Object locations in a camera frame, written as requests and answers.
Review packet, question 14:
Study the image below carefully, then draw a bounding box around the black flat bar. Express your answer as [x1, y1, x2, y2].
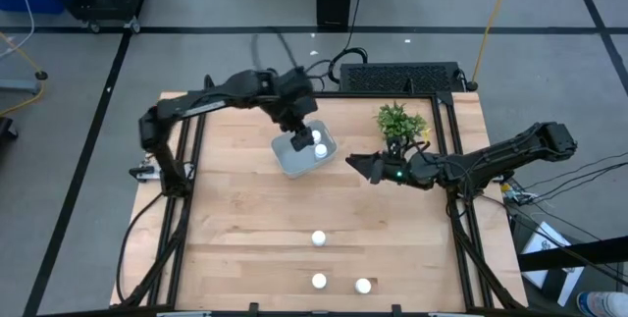
[517, 236, 628, 272]

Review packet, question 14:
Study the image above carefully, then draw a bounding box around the silver black bracket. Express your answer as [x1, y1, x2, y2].
[129, 162, 164, 184]

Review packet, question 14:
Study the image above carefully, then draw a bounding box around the white printed box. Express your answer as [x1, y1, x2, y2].
[519, 221, 586, 292]

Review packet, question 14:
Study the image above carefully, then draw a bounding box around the black looped power cable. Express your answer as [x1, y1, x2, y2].
[327, 0, 369, 85]

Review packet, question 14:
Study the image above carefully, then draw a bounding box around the yellow hanging cable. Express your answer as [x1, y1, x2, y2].
[470, 0, 517, 87]

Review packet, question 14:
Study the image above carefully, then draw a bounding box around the yellow floor cable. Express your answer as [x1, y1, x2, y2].
[0, 30, 48, 118]

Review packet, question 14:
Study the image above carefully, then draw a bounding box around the grey plastic basket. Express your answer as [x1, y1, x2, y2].
[271, 119, 340, 180]

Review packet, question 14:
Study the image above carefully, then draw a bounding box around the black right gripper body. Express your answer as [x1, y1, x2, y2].
[380, 149, 447, 190]

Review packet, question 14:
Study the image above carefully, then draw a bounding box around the grey metal floor plate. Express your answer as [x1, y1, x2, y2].
[0, 79, 43, 95]

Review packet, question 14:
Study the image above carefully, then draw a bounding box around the white floor cable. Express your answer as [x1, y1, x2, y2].
[0, 0, 35, 61]

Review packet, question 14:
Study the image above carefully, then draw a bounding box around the black cable beside table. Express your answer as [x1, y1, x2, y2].
[116, 191, 166, 304]

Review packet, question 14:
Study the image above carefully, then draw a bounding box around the green plant in white pot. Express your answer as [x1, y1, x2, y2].
[375, 101, 428, 147]

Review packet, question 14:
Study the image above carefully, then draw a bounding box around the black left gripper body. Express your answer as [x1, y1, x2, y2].
[282, 96, 319, 134]

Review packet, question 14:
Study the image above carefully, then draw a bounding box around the thin black cable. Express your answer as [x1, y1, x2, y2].
[532, 162, 628, 203]
[524, 152, 628, 191]

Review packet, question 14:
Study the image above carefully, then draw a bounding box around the black metal rig frame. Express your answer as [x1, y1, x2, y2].
[110, 74, 530, 317]

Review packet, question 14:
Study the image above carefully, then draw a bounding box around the black perforated computer case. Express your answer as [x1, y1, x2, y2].
[338, 61, 466, 94]

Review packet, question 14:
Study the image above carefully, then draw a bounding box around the black equipment foot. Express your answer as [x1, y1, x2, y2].
[0, 116, 20, 141]

